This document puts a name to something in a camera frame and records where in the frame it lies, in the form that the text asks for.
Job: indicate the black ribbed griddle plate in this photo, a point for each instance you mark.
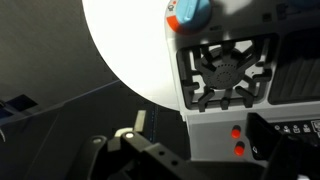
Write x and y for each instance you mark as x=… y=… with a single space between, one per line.
x=296 y=73

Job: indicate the grey toy stove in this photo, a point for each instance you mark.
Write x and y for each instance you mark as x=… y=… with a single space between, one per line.
x=206 y=133

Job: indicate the black keypad control panel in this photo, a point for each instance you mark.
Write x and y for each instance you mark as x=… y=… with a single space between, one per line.
x=296 y=128

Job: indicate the black burner grate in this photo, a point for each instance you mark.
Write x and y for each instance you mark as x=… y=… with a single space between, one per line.
x=225 y=71

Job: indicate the small red button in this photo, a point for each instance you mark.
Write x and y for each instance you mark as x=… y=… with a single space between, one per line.
x=236 y=132
x=238 y=148

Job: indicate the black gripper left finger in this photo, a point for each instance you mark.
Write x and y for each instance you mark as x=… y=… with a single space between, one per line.
x=150 y=155

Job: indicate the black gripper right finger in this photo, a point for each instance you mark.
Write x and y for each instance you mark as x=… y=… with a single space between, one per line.
x=266 y=140

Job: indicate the blue stove knob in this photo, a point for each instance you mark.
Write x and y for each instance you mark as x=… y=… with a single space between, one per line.
x=191 y=13

